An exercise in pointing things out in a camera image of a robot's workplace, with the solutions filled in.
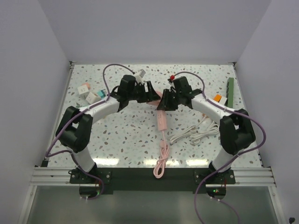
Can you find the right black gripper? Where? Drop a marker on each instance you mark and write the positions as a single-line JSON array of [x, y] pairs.
[[166, 104]]

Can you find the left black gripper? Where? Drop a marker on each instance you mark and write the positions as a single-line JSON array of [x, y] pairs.
[[151, 94]]

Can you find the pink cube socket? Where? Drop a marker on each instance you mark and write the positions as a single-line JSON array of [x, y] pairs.
[[157, 102]]

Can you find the pink power strip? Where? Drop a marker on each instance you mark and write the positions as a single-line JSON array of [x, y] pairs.
[[161, 120]]

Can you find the teal plug adapter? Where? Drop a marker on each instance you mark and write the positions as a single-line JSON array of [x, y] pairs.
[[101, 93]]

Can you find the orange power strip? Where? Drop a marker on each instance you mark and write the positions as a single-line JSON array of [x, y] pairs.
[[217, 98]]

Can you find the white power strip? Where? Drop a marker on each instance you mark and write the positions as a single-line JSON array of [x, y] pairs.
[[223, 100]]

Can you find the white cartoon cube adapter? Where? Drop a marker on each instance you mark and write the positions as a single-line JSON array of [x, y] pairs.
[[92, 98]]

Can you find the green power strip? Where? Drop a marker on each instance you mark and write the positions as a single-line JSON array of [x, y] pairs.
[[230, 92]]

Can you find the white cube socket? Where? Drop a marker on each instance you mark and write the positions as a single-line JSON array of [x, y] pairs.
[[83, 91]]

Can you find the pink plug adapter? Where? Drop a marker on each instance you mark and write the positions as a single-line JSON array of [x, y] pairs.
[[87, 84]]

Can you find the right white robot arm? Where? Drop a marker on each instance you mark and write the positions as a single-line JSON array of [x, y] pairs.
[[236, 131]]

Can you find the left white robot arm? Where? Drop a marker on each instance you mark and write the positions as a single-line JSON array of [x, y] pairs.
[[74, 130]]

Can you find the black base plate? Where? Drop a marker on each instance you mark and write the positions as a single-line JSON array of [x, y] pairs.
[[110, 180]]

